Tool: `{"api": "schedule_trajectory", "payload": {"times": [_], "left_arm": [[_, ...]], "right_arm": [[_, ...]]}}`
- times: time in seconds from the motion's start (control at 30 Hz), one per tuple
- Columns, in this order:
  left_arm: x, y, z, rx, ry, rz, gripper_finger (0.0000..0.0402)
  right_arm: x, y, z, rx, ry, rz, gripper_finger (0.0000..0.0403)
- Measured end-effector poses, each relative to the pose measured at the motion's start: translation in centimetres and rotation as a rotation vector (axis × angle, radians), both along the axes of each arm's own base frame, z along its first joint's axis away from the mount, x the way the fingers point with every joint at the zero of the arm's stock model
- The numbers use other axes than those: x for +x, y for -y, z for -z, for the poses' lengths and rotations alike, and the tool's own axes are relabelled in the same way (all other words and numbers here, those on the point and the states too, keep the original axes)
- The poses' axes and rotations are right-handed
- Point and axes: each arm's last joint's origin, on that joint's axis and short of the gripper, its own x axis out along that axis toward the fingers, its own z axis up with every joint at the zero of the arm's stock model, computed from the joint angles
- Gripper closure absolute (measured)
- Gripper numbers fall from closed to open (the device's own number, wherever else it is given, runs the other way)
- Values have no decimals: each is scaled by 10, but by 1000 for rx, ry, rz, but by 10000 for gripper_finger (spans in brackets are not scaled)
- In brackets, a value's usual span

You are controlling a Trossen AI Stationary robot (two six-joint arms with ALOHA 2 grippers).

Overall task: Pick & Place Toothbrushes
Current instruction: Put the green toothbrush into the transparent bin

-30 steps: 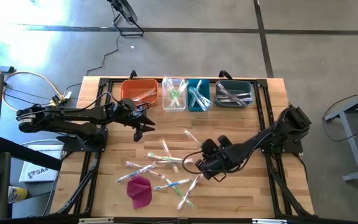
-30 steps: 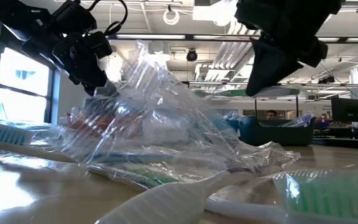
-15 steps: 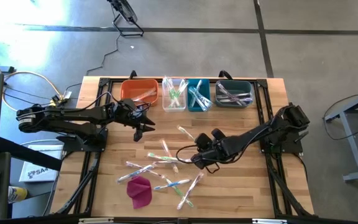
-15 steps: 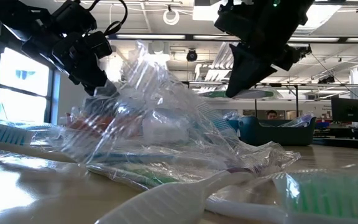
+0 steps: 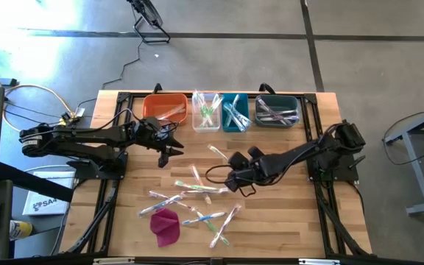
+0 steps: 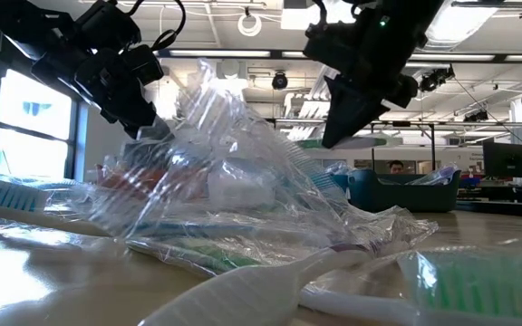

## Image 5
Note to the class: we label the black table clamp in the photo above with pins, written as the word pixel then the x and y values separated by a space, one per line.
pixel 267 88
pixel 157 88

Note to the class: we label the black desk beam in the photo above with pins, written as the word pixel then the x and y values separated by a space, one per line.
pixel 35 182

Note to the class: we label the orange plastic bin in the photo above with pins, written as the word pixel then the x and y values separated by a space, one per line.
pixel 153 110

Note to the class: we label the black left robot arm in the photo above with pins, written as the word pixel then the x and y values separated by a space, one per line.
pixel 87 141

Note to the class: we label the black floor fan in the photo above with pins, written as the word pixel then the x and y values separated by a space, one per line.
pixel 149 14

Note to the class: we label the teal blue plastic bin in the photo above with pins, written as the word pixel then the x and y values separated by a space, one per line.
pixel 243 99

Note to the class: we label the magenta cloth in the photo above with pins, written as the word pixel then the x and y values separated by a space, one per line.
pixel 165 226

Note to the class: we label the silver bracket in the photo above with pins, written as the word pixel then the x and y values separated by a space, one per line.
pixel 319 261
pixel 113 261

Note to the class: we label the yellow white can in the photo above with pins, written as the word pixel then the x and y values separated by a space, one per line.
pixel 20 230

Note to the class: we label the clear plastic bin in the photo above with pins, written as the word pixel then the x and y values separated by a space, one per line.
pixel 215 127

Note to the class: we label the white printed box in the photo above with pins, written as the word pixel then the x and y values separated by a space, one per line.
pixel 48 198

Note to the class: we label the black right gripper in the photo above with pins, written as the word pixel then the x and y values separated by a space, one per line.
pixel 260 165

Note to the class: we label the clear plastic utensil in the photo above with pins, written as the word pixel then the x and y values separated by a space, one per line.
pixel 285 121

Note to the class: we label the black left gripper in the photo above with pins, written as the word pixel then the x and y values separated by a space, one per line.
pixel 153 136

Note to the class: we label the dark grey plastic bin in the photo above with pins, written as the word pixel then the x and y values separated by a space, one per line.
pixel 289 101

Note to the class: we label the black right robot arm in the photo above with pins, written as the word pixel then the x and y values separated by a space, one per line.
pixel 300 152

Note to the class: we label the wooden workbench with clutter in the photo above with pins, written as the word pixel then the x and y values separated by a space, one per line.
pixel 418 173

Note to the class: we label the power strip with plugs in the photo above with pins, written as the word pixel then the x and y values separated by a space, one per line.
pixel 70 117

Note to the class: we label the blue toothbrush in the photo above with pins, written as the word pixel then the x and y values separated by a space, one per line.
pixel 233 110
pixel 230 108
pixel 243 118
pixel 202 218
pixel 160 203
pixel 239 124

